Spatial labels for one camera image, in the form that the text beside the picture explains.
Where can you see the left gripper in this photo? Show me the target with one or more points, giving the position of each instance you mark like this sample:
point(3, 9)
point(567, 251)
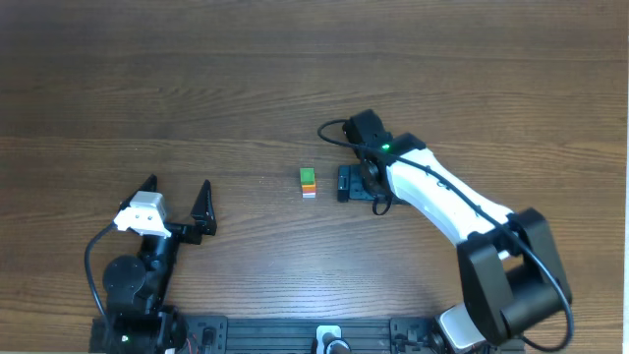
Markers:
point(187, 232)

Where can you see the green cube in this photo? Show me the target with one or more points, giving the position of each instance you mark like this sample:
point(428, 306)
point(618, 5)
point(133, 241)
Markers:
point(307, 175)

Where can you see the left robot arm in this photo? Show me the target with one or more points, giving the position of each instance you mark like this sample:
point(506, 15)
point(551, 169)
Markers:
point(128, 282)

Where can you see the orange cube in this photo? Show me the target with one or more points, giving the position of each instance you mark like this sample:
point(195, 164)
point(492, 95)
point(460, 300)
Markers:
point(308, 188)

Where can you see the white cube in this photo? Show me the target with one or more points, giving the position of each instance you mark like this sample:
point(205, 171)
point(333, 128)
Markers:
point(309, 194)

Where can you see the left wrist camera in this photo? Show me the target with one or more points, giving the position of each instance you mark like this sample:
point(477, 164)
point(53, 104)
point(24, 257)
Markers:
point(142, 216)

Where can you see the mounting rail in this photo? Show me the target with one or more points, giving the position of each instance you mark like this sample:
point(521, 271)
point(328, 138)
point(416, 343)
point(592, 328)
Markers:
point(275, 334)

